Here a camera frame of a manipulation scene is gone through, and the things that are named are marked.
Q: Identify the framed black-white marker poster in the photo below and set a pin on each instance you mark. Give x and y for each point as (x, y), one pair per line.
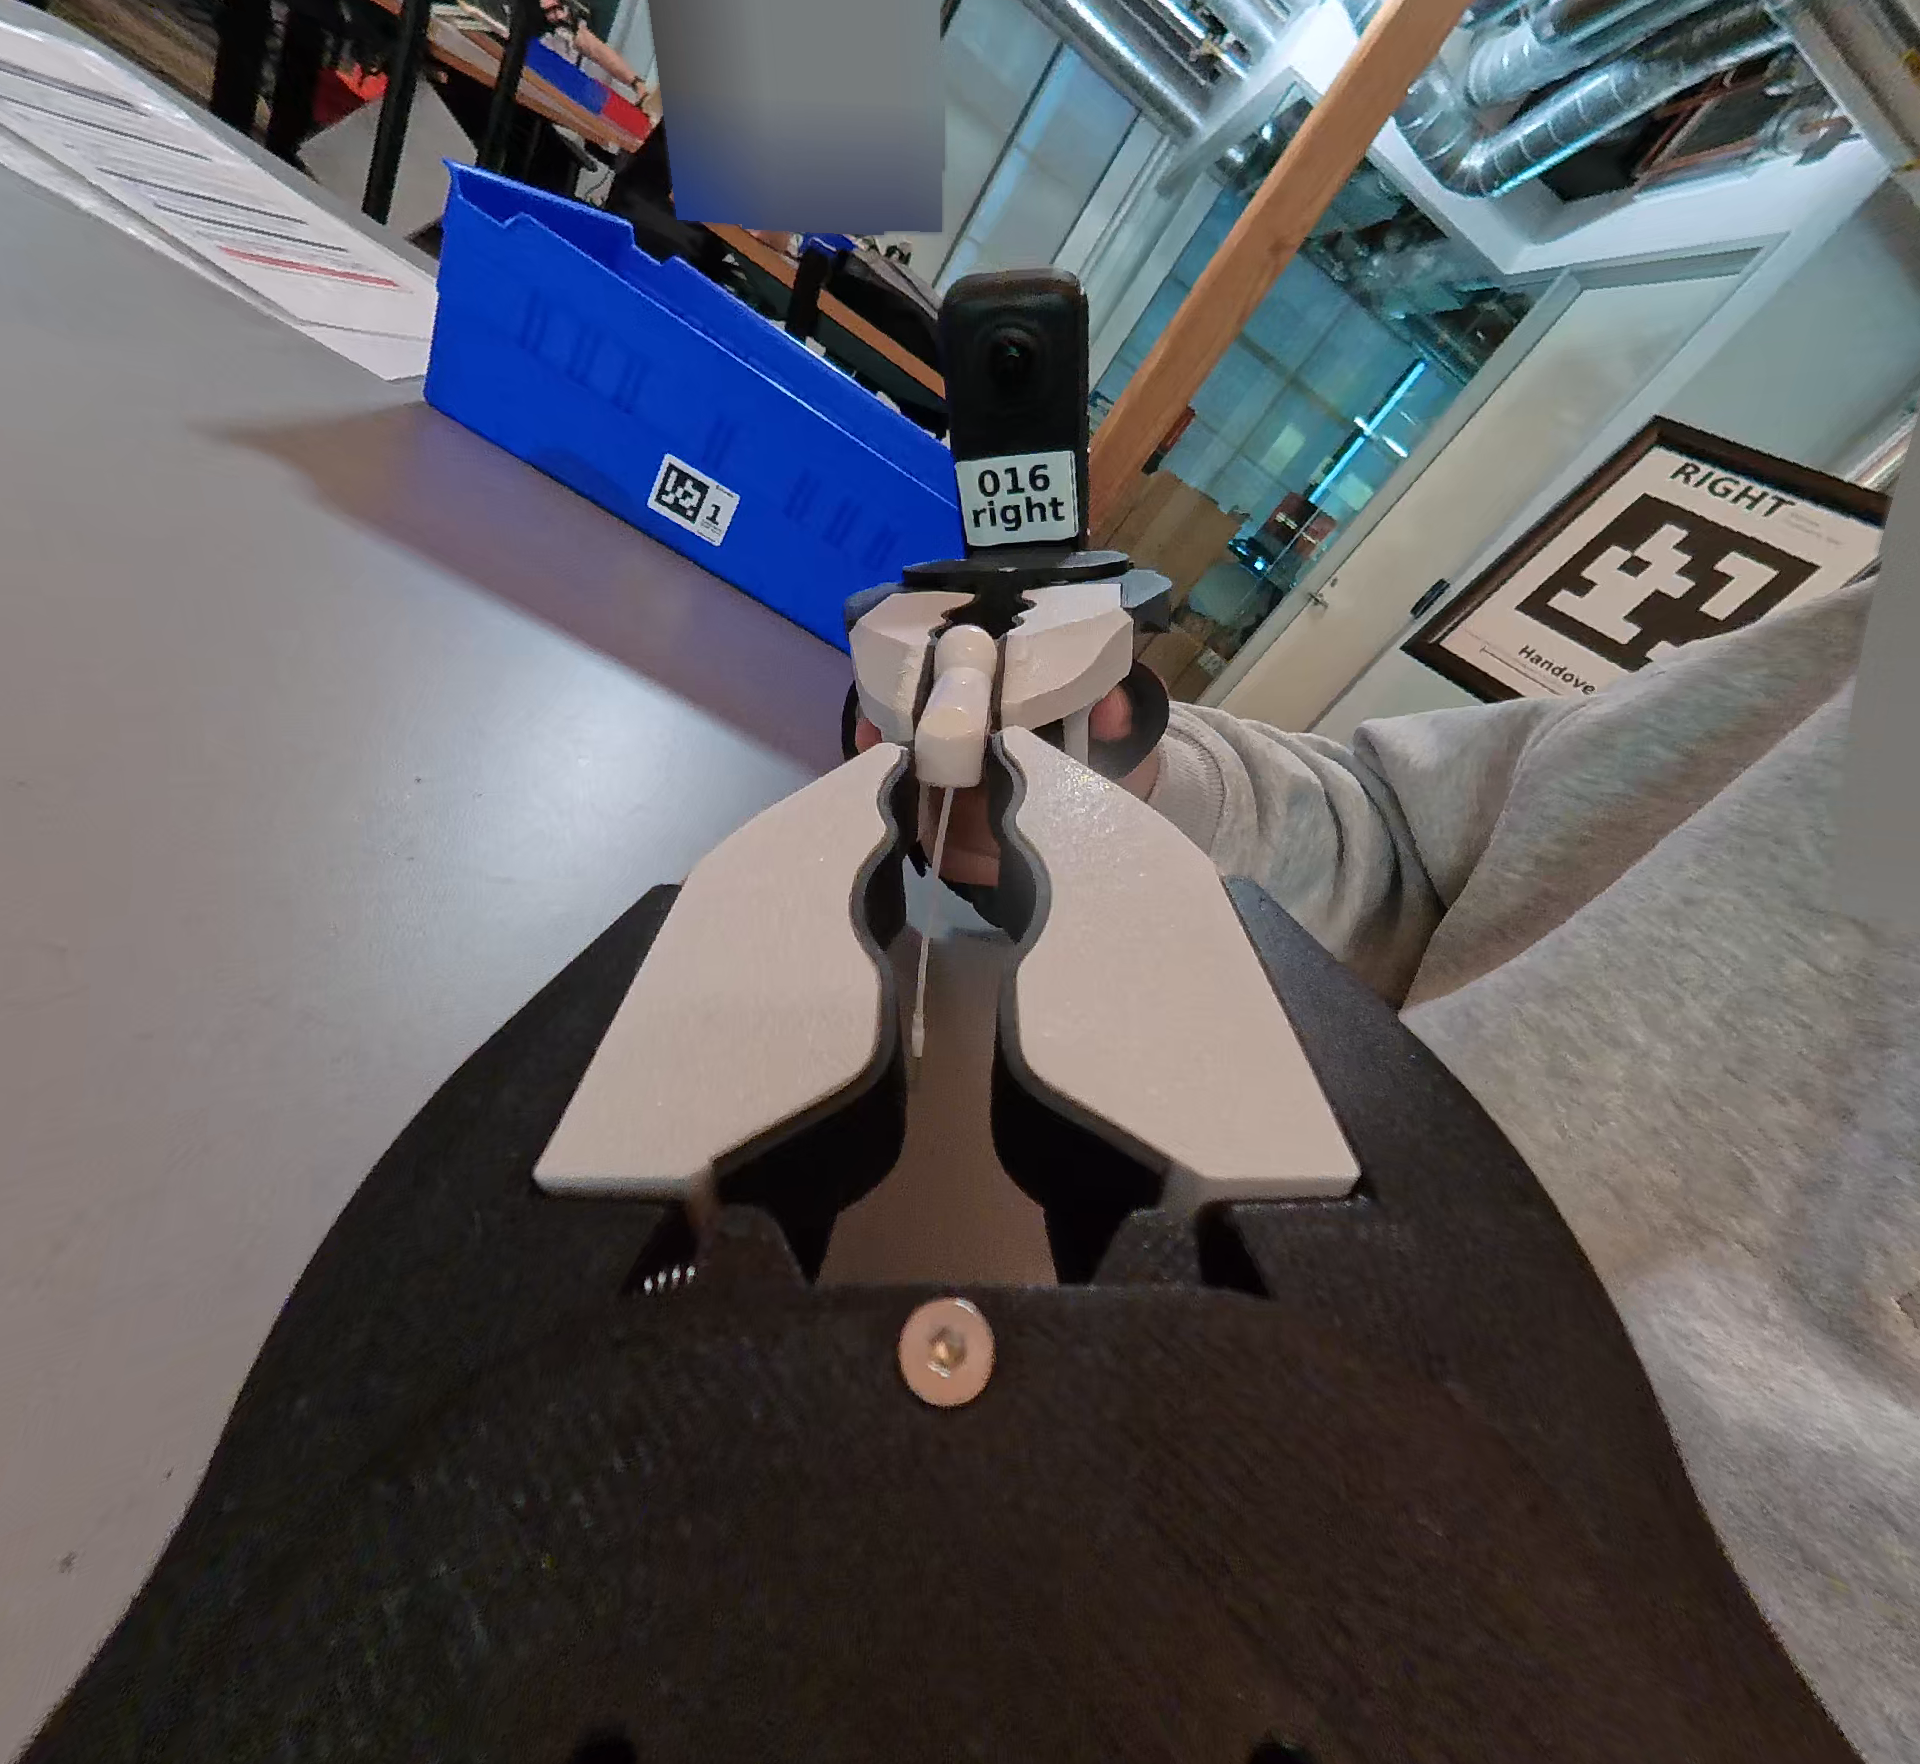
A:
(1681, 580)

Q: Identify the person's right forearm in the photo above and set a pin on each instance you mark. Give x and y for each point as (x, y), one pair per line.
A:
(1274, 818)

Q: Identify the person's right hand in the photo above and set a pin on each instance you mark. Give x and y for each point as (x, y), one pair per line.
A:
(1129, 768)

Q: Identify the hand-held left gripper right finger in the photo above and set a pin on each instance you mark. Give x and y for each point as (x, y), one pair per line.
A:
(1154, 1016)

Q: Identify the brown cardboard box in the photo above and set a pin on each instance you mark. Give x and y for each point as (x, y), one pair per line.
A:
(1184, 519)

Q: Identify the silver ventilation ducts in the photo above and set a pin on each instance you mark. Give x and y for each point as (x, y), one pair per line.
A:
(1653, 25)

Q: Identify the printed white paper sheet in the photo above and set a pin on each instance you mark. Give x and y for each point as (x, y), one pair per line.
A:
(197, 188)

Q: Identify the blue plastic storage bin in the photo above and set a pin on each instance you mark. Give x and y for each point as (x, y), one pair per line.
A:
(598, 340)

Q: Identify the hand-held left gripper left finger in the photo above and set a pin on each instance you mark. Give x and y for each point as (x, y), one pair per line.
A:
(721, 1016)

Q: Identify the wooden support beam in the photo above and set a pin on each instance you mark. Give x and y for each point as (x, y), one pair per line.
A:
(1350, 129)

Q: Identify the blue and red box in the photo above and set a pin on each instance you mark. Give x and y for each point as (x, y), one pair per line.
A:
(579, 84)

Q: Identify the white thin-rod plastic tool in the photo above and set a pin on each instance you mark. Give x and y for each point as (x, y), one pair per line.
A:
(952, 735)

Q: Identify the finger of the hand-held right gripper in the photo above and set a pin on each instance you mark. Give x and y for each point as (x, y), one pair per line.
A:
(892, 659)
(1075, 659)

